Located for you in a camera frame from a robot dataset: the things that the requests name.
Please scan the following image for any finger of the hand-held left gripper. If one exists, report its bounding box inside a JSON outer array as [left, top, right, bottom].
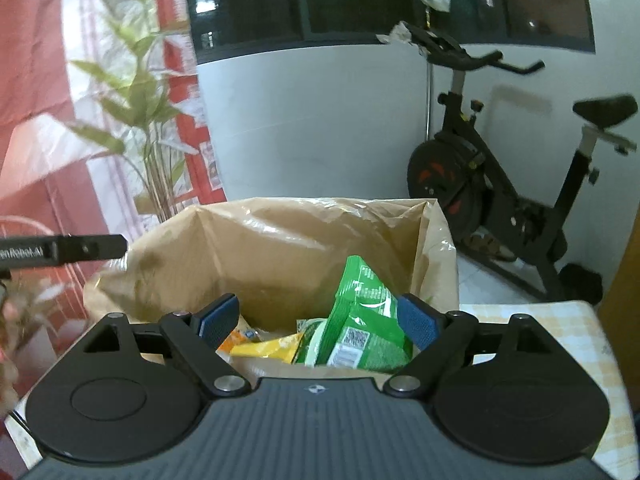
[[50, 233, 127, 265]]

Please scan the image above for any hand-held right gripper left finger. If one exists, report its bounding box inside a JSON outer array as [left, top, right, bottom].
[[75, 293, 251, 401]]

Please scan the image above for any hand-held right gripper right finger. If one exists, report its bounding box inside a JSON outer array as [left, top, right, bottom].
[[385, 293, 572, 400]]

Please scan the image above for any brown cardboard box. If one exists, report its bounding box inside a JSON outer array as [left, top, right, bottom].
[[82, 197, 461, 383]]

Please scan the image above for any orange snack packet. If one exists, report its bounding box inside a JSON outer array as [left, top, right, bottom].
[[216, 327, 256, 353]]

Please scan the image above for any yellow snack packet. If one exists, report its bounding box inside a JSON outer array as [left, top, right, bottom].
[[230, 332, 306, 363]]

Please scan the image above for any green white snack packet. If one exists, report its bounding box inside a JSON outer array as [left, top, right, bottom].
[[292, 320, 329, 367]]

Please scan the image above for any black exercise bike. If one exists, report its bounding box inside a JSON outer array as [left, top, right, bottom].
[[377, 22, 639, 306]]

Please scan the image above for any yellow checked tablecloth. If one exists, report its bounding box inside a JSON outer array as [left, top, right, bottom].
[[5, 300, 632, 467]]

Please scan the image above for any tall green leafy plant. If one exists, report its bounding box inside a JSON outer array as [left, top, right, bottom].
[[67, 0, 201, 223]]

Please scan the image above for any red printed curtain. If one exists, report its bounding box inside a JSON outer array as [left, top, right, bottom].
[[0, 0, 227, 411]]

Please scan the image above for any brown wooden panel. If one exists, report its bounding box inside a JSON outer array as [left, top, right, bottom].
[[597, 237, 640, 366]]

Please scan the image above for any thin metal pole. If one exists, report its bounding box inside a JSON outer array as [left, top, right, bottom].
[[424, 5, 434, 142]]

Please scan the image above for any crumpled white paper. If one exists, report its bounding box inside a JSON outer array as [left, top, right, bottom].
[[376, 22, 417, 48]]

